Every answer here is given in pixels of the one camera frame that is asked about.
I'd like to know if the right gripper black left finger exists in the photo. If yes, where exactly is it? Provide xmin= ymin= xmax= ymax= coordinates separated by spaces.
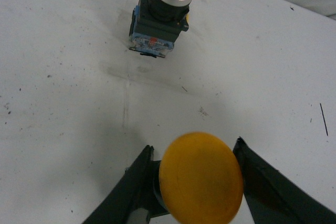
xmin=83 ymin=145 xmax=168 ymax=223

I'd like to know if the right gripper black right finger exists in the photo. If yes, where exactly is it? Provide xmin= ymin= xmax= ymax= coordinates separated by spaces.
xmin=233 ymin=137 xmax=335 ymax=223

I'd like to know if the yellow mushroom push button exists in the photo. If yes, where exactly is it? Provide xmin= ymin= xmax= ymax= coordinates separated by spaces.
xmin=159 ymin=132 xmax=243 ymax=223

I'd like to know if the red mushroom push button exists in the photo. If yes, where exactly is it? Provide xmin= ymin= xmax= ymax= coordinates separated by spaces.
xmin=129 ymin=0 xmax=192 ymax=58

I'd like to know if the thin black wire piece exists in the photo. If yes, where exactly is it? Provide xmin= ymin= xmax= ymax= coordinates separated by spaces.
xmin=319 ymin=103 xmax=329 ymax=136

